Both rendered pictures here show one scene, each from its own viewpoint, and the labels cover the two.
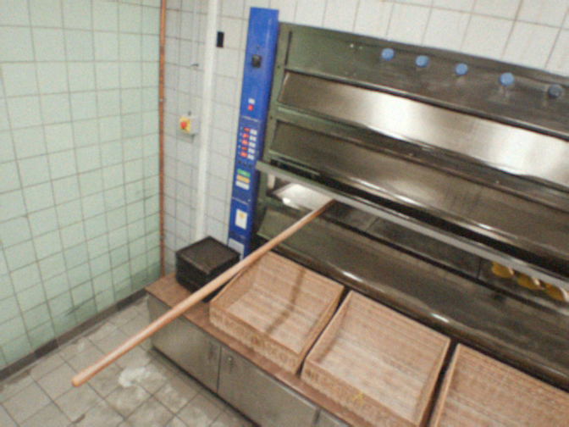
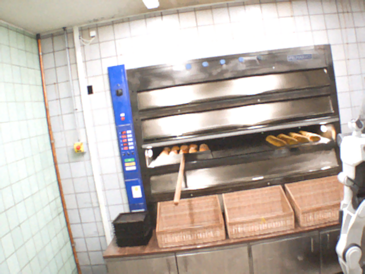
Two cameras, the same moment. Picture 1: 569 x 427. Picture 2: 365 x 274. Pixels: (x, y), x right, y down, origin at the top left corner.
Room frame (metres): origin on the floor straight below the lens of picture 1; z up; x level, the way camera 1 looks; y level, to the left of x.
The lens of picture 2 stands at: (-1.26, 1.21, 1.72)
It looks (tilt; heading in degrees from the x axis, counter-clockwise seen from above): 5 degrees down; 335
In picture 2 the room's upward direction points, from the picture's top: 8 degrees counter-clockwise
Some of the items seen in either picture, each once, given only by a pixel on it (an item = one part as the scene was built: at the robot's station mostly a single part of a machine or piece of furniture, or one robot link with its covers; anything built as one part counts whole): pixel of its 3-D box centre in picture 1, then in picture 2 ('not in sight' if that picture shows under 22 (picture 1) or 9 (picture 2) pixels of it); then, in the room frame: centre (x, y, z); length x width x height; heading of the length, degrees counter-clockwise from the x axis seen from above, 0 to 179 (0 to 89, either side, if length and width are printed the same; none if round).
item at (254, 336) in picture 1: (277, 304); (189, 220); (1.48, -0.04, 0.72); 0.56 x 0.49 x 0.28; 63
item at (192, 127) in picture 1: (189, 124); (80, 147); (2.11, 0.68, 1.46); 0.10 x 0.07 x 0.10; 62
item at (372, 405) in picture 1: (376, 359); (257, 210); (1.21, -0.56, 0.72); 0.56 x 0.49 x 0.28; 62
